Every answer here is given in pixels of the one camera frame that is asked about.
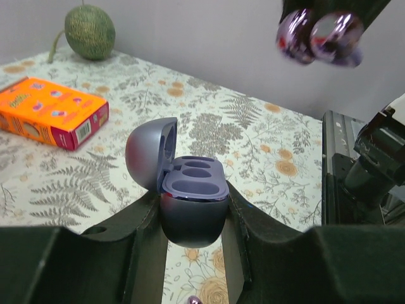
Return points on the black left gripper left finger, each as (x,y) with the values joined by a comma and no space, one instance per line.
(119,260)

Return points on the purple metallic earbud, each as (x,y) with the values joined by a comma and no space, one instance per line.
(333,39)
(193,300)

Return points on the green melon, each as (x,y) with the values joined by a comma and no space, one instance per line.
(89,31)

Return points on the lavender earbud charging case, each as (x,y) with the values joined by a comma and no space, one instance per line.
(193,192)

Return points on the orange snack box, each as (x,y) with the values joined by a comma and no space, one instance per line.
(51,113)

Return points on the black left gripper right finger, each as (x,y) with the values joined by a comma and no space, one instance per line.
(269,262)

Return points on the floral patterned table mat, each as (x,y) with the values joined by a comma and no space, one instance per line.
(271,155)

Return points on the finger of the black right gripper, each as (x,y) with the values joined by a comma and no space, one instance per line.
(366,10)

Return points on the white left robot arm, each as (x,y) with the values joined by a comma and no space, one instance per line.
(353,190)

